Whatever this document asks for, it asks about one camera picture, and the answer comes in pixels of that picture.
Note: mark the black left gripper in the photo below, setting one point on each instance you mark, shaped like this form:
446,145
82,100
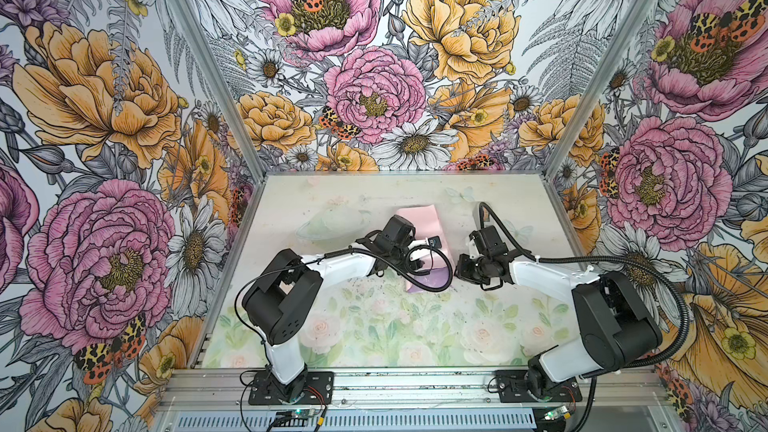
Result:
417,266

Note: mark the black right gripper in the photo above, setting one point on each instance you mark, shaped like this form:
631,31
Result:
461,268

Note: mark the purple wrapping paper sheet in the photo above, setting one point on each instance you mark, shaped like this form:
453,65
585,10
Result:
427,224

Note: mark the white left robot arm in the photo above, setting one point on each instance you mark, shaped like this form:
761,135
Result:
276,304

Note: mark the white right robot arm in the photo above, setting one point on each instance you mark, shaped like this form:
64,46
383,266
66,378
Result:
615,326

